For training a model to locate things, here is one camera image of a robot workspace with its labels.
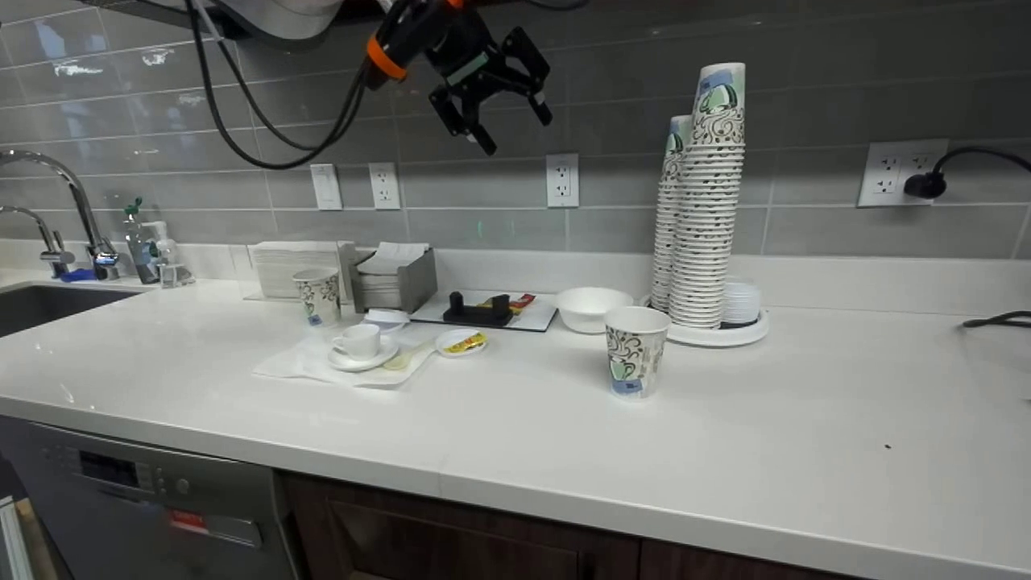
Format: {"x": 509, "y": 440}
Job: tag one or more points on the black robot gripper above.
{"x": 464, "y": 60}

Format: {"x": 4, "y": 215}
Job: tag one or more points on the white plastic bowl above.
{"x": 594, "y": 306}

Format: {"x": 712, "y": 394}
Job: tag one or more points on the short paper cup stack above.
{"x": 669, "y": 235}

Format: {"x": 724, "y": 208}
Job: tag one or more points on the tall paper cup stack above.
{"x": 712, "y": 204}

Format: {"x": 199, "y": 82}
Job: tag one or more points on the patterned paper cup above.
{"x": 635, "y": 349}
{"x": 319, "y": 295}

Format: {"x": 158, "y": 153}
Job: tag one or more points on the white espresso cup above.
{"x": 362, "y": 338}

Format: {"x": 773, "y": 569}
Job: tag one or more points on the small white cup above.
{"x": 743, "y": 303}

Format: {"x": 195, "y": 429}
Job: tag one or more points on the red sauce packet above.
{"x": 521, "y": 303}

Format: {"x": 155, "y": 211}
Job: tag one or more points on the grey napkin dispenser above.
{"x": 397, "y": 280}

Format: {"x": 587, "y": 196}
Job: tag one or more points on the black plastic gadget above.
{"x": 477, "y": 312}

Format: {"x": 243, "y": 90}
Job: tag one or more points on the white rectangular tray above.
{"x": 537, "y": 317}

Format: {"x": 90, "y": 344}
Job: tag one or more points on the small white packet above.
{"x": 389, "y": 317}

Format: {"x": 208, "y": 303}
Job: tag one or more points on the small dish with yellow food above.
{"x": 464, "y": 343}

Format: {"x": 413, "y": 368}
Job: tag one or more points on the clear acrylic towel holder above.
{"x": 279, "y": 269}

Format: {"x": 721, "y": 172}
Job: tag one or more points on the white round tray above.
{"x": 712, "y": 336}

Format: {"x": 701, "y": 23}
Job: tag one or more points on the clear glass jar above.
{"x": 177, "y": 261}

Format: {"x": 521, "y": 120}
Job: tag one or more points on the clear soap bottle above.
{"x": 141, "y": 247}

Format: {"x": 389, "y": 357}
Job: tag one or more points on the tall chrome faucet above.
{"x": 81, "y": 204}

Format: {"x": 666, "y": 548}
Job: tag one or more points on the dark wooden cabinet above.
{"x": 461, "y": 534}

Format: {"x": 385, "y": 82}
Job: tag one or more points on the small chrome faucet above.
{"x": 46, "y": 241}

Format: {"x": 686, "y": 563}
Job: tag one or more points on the dark sink basin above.
{"x": 51, "y": 306}

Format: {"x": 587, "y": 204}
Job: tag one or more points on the stainless steel dishwasher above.
{"x": 141, "y": 502}

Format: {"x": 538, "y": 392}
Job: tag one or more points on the white wall outlet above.
{"x": 385, "y": 183}
{"x": 328, "y": 183}
{"x": 561, "y": 181}

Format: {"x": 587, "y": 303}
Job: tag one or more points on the double wall outlet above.
{"x": 885, "y": 174}

